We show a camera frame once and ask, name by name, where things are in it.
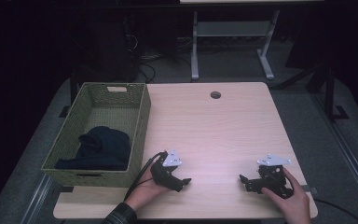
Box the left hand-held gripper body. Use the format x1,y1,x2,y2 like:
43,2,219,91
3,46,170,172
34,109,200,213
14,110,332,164
149,148,185,193

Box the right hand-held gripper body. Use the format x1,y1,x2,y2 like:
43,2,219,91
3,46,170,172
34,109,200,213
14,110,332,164
245,153,295,200

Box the dark navy cloth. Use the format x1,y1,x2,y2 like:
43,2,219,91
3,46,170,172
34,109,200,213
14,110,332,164
54,125,132,172

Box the green woven basket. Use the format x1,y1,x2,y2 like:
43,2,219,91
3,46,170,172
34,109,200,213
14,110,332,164
40,81,152,189

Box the person's left hand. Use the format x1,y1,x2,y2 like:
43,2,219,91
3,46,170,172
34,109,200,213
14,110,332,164
124,167,170,213

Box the person's right hand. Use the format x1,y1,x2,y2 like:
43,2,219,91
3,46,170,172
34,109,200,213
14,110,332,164
260,166,312,224

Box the black metal stand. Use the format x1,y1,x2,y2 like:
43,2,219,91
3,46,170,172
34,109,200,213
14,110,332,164
306,60,351,123

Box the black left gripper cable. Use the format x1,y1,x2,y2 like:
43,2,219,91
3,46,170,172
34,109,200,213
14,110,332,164
123,150,168,203

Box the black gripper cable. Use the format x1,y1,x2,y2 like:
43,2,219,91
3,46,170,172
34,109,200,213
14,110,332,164
312,198,358,224
123,150,168,203

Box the grey table edge bracket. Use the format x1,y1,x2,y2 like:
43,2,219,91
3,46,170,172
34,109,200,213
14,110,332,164
300,184,319,196

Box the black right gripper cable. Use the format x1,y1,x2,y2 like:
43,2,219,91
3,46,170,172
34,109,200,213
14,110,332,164
312,198,358,224

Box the metal floor rail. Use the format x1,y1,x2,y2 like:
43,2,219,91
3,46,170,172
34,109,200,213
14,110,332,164
20,173,54,224
310,91,358,217

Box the black floor cables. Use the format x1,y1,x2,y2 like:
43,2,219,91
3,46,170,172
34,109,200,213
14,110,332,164
122,32,194,84

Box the white metal frame desk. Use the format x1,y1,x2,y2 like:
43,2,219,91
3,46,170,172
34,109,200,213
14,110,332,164
179,0,324,82

